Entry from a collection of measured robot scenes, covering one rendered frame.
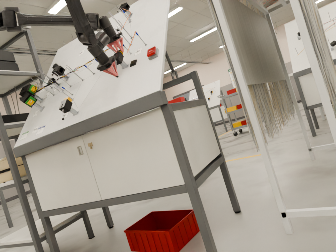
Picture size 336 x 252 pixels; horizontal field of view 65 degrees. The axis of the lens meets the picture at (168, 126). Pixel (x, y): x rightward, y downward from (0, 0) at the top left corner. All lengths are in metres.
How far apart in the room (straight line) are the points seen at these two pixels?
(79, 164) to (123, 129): 0.40
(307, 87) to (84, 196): 3.06
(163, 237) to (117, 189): 0.38
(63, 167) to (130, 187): 0.49
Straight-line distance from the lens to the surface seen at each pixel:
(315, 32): 1.38
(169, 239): 1.60
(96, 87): 1.65
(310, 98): 3.86
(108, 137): 1.48
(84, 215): 2.39
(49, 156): 1.84
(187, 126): 1.39
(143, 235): 1.73
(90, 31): 1.37
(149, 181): 1.39
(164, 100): 1.24
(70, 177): 1.75
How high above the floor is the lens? 0.69
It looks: level
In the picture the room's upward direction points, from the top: 17 degrees counter-clockwise
